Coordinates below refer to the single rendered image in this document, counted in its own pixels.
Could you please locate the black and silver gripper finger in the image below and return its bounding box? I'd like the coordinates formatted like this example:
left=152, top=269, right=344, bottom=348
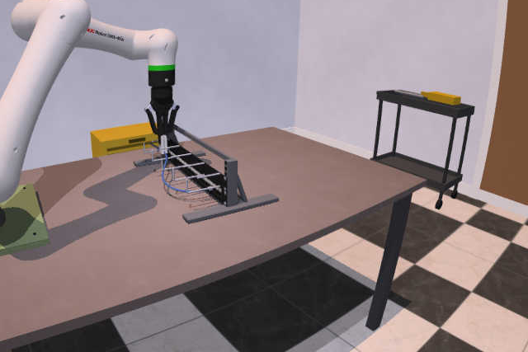
left=144, top=104, right=164, bottom=154
left=163, top=103, right=180, bottom=147

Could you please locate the grey metal cable rack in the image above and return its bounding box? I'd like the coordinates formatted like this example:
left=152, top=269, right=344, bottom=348
left=134, top=125, right=279, bottom=223

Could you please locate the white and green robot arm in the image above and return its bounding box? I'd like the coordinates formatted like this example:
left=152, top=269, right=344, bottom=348
left=0, top=0, right=178, bottom=203

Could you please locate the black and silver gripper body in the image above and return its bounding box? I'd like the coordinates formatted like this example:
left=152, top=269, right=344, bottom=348
left=150, top=87, right=174, bottom=113

